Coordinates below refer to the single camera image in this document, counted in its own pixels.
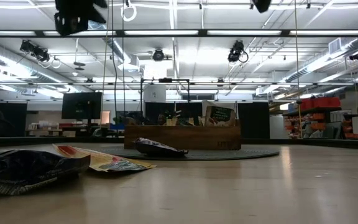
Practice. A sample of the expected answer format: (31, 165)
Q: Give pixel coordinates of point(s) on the yellow tea packet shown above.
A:
(172, 122)

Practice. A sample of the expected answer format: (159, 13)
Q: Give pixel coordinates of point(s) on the orange mango tea packet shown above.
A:
(104, 160)

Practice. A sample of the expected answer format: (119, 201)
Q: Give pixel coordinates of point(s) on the wooden tea caddy box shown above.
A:
(182, 137)

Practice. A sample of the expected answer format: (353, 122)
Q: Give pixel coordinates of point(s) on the purple tea packet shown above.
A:
(154, 149)
(26, 169)

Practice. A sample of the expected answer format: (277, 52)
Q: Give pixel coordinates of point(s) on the black hanging spotlight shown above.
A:
(34, 50)
(236, 51)

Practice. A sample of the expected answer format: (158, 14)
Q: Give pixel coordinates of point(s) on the black monitor on stand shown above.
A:
(81, 105)

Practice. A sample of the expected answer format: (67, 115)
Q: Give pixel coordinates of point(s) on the white curtain panel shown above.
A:
(219, 103)

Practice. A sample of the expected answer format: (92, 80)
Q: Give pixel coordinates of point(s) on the small black ceiling device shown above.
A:
(356, 56)

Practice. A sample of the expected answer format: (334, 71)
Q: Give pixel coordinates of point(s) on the white paper sign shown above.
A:
(154, 93)

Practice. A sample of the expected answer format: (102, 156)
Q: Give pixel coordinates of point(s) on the red storage bins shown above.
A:
(322, 102)

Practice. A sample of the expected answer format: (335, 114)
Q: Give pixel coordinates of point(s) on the black divider panel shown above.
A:
(17, 118)
(154, 107)
(253, 119)

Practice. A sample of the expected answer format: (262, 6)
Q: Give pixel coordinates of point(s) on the cluttered wooden desk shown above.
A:
(42, 126)

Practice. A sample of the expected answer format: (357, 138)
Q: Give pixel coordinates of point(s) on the shelf with orange bins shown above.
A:
(319, 126)

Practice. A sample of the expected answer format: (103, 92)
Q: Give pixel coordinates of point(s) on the round grey woven placemat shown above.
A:
(247, 153)

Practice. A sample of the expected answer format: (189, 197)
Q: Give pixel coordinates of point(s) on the overhead light bar frame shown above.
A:
(202, 32)

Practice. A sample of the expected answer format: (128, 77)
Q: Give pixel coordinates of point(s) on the silver ventilation duct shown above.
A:
(315, 63)

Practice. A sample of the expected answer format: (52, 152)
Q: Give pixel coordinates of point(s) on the black overhead camera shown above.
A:
(158, 55)

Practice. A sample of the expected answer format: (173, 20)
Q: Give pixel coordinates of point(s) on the black background rig frame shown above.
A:
(166, 80)

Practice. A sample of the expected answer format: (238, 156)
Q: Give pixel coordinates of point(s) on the black table frame rail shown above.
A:
(322, 142)

